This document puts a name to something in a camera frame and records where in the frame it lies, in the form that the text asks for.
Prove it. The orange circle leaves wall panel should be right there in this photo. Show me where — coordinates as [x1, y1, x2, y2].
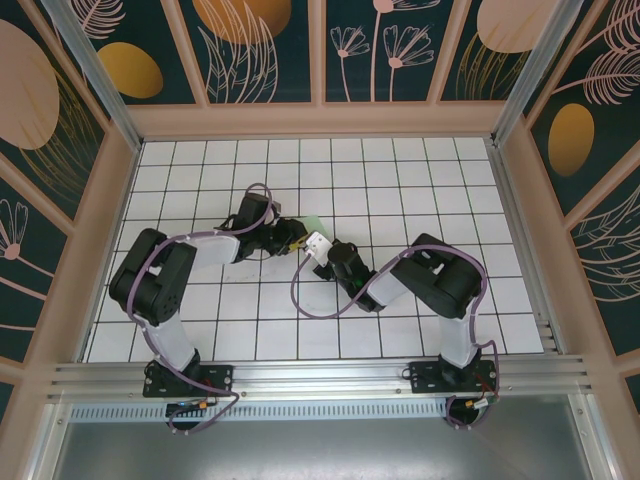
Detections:
[177, 0, 321, 106]

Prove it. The feather and orange oval panel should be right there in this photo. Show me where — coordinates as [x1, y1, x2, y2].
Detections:
[74, 0, 207, 107]

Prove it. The large pink oval wall panel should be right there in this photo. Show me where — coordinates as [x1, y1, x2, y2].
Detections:
[0, 0, 112, 229]

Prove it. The grey metal sheet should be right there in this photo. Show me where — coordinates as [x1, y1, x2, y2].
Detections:
[34, 394, 619, 480]

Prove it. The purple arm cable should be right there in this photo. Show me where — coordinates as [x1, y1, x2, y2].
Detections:
[123, 183, 282, 438]
[290, 243, 502, 433]

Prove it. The aluminium table side rail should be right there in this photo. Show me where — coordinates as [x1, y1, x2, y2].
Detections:
[487, 139, 560, 357]

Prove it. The pink flowers wall panel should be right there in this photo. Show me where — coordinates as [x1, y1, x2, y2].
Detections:
[323, 0, 454, 105]

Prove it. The long aluminium mounting rail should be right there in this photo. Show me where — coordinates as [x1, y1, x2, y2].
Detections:
[47, 353, 599, 401]

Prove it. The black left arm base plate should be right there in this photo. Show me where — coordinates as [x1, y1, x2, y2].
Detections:
[142, 362, 235, 399]

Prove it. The fern and orange oval panel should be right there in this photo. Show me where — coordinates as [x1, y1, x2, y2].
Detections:
[522, 0, 640, 219]

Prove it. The perforated metal cable tray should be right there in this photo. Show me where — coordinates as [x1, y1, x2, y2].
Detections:
[69, 403, 454, 422]

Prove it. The pink leaf outlines wall panel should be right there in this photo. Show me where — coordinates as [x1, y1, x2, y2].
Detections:
[564, 187, 640, 359]

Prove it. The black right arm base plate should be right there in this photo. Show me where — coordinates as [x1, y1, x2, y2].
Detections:
[407, 359, 503, 396]

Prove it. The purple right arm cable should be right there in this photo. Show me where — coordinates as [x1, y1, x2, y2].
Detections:
[290, 243, 502, 433]

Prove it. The light green paper sheet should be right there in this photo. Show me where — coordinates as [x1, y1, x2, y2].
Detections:
[298, 213, 330, 239]

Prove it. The pink oval gold lines panel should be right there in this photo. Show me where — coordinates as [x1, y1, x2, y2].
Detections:
[438, 0, 539, 104]

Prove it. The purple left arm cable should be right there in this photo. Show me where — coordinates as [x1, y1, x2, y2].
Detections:
[123, 183, 282, 438]

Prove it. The aluminium corner post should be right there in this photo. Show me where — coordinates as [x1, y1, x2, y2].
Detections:
[492, 0, 586, 147]
[40, 0, 145, 152]

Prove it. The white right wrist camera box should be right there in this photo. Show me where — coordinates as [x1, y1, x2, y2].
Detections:
[304, 229, 333, 266]

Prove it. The single flower wall panel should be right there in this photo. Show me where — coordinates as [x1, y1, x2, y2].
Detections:
[0, 159, 71, 361]

